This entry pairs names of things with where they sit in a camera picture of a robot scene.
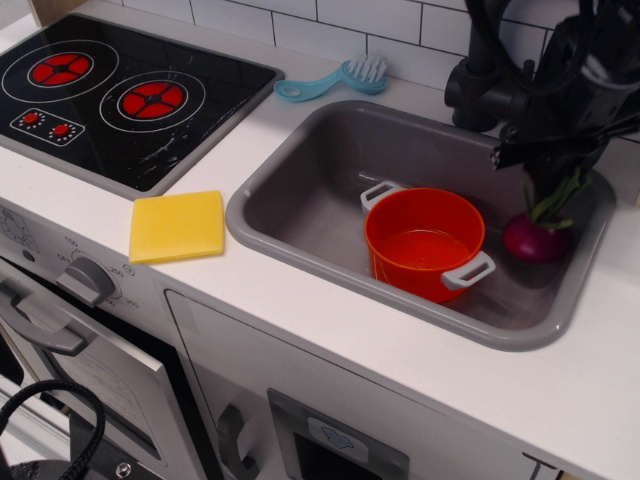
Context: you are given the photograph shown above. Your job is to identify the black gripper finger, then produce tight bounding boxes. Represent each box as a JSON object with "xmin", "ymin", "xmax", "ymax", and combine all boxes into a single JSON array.
[
  {"xmin": 565, "ymin": 147, "xmax": 603, "ymax": 175},
  {"xmin": 524, "ymin": 158, "xmax": 567, "ymax": 198}
]

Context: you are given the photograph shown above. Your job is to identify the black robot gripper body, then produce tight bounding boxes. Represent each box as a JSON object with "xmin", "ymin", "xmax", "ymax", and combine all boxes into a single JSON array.
[{"xmin": 491, "ymin": 69, "xmax": 639, "ymax": 169}]

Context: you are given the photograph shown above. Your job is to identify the purple toy beet green leaves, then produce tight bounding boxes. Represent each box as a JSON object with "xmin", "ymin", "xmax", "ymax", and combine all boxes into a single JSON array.
[{"xmin": 502, "ymin": 167, "xmax": 592, "ymax": 265}]

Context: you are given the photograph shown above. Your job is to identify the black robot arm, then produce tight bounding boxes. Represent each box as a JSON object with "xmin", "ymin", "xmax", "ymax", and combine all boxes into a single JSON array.
[{"xmin": 493, "ymin": 1, "xmax": 639, "ymax": 199}]

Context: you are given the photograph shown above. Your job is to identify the grey toy sink basin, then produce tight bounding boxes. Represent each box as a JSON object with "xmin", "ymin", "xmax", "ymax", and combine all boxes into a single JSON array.
[{"xmin": 226, "ymin": 101, "xmax": 616, "ymax": 351}]

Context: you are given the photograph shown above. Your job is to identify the black toy faucet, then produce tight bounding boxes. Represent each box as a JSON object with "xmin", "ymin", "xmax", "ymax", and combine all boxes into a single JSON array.
[{"xmin": 445, "ymin": 26, "xmax": 531, "ymax": 132}]

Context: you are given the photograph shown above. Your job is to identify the light blue dish brush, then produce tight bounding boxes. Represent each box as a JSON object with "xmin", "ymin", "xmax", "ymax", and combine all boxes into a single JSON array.
[{"xmin": 274, "ymin": 54, "xmax": 388, "ymax": 103}]

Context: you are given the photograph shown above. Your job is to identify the grey dishwasher panel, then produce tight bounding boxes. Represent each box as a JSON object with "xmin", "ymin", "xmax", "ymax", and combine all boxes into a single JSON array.
[{"xmin": 267, "ymin": 388, "xmax": 410, "ymax": 479}]

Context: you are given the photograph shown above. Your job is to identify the yellow sponge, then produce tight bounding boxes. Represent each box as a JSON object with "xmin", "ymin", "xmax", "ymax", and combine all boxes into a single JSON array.
[{"xmin": 129, "ymin": 190, "xmax": 225, "ymax": 264}]

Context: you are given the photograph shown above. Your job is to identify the black toy stove top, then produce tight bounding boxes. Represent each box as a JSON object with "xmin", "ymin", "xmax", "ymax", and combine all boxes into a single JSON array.
[{"xmin": 1, "ymin": 14, "xmax": 282, "ymax": 199}]

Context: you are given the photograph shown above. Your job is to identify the silver oven door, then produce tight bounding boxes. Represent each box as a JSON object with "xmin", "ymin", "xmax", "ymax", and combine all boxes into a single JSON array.
[{"xmin": 1, "ymin": 262, "xmax": 205, "ymax": 479}]

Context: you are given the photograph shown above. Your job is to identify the grey oven knob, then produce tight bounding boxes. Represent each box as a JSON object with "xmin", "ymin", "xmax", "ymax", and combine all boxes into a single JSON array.
[{"xmin": 56, "ymin": 257, "xmax": 116, "ymax": 307}]

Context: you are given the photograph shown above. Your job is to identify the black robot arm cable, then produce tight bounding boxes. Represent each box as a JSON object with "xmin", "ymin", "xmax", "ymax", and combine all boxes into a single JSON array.
[{"xmin": 464, "ymin": 0, "xmax": 561, "ymax": 96}]

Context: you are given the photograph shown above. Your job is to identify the orange toy pot grey handles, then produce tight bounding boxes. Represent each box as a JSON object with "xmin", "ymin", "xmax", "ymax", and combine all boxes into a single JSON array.
[{"xmin": 360, "ymin": 181, "xmax": 496, "ymax": 303}]

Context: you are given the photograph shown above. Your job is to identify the grey cabinet door handle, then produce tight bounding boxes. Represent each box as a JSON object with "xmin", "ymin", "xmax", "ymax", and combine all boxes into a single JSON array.
[{"xmin": 218, "ymin": 404, "xmax": 259, "ymax": 480}]

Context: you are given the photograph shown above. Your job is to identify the black braided cable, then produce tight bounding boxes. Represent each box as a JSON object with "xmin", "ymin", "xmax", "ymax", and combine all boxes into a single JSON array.
[{"xmin": 0, "ymin": 378, "xmax": 107, "ymax": 480}]

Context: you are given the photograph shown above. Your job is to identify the grey oven door handle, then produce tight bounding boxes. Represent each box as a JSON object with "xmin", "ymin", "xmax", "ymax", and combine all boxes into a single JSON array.
[{"xmin": 1, "ymin": 281, "xmax": 89, "ymax": 357}]

